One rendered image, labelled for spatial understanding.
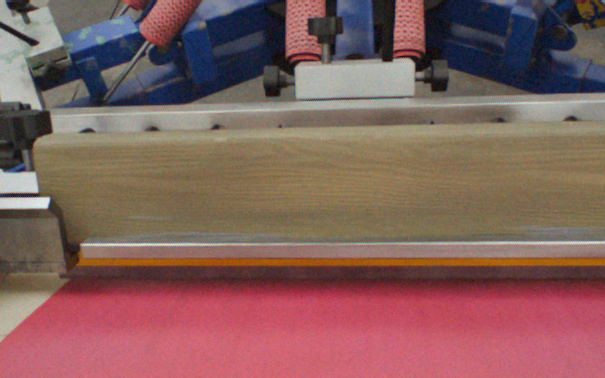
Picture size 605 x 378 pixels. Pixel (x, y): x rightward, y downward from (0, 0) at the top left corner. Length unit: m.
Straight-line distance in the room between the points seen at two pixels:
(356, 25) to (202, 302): 0.66
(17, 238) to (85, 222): 0.04
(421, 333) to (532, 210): 0.10
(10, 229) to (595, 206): 0.36
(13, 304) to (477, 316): 0.30
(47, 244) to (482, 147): 0.27
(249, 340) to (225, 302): 0.05
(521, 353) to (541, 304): 0.06
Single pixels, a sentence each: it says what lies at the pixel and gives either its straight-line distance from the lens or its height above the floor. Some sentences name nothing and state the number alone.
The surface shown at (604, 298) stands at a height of 1.22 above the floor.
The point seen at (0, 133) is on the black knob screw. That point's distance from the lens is 0.55.
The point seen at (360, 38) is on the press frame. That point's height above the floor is 1.02.
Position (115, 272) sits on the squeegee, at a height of 1.22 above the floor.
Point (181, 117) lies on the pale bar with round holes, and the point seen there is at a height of 1.16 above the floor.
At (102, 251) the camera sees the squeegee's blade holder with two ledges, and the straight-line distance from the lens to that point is 0.40.
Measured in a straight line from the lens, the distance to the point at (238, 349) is 0.34.
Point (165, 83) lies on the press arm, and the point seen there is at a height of 0.93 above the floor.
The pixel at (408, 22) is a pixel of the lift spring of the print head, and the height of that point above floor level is 1.13.
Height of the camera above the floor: 1.55
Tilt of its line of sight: 48 degrees down
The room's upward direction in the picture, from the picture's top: 7 degrees counter-clockwise
